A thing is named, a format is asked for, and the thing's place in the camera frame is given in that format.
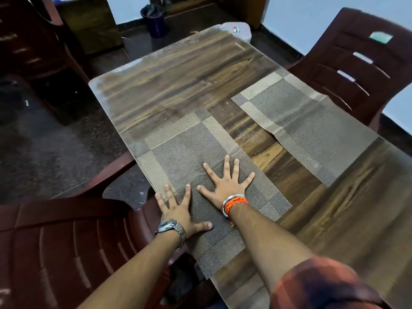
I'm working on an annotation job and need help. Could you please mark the person's left forearm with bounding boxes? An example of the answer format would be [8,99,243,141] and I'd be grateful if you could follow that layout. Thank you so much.
[77,234,181,309]

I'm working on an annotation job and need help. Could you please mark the person's left hand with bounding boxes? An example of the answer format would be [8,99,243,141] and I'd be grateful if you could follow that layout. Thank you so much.
[155,184,213,239]

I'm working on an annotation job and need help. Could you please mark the dark brown plastic chair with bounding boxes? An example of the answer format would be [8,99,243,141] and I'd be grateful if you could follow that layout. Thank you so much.
[0,0,91,84]

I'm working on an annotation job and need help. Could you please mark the olive storage box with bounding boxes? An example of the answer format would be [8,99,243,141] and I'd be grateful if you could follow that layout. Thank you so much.
[58,0,124,55]

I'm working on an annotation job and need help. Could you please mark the person's right forearm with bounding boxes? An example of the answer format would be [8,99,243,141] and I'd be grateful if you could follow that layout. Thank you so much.
[230,204,315,293]

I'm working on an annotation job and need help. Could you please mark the maroon plastic chair green label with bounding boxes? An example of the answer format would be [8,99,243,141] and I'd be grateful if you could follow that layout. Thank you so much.
[285,7,412,132]

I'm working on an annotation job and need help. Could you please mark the maroon plastic chair white marks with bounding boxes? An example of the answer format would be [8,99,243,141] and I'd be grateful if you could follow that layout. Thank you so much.
[0,151,223,309]

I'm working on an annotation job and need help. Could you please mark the silver bangle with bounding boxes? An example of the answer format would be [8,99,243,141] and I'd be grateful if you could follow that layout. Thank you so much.
[221,194,246,218]

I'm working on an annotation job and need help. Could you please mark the orange thread bracelet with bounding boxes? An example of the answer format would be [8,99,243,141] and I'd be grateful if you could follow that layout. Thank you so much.
[224,197,250,227]

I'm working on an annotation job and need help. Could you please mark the grey woven placemat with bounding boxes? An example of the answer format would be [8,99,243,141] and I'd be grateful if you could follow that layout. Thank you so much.
[231,71,380,188]
[136,107,293,280]

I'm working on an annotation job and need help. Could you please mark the dark blue trash bin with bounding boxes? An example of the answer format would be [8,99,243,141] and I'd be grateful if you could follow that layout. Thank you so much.
[140,3,167,39]

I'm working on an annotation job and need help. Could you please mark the person's right hand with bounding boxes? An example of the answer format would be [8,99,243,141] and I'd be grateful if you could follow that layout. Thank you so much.
[196,154,255,211]

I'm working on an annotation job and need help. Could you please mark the brown wooden door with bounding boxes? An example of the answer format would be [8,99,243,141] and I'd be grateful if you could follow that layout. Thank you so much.
[222,0,270,29]

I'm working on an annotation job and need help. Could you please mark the wooden shoe cabinet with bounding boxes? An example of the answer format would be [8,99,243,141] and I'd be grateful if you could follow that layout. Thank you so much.
[149,0,223,16]

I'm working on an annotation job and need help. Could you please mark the orange plaid shirt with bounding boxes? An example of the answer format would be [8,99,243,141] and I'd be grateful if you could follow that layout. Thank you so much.
[270,256,392,309]

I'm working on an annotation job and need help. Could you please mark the white plastic stool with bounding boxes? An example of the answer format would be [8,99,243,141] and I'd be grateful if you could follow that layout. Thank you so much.
[222,22,252,44]

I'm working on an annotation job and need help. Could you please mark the wooden table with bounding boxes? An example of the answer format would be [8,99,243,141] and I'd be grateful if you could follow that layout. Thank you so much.
[88,22,412,309]

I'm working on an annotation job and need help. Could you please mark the silver wristwatch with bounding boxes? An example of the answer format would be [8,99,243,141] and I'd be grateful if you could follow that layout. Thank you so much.
[155,219,187,251]

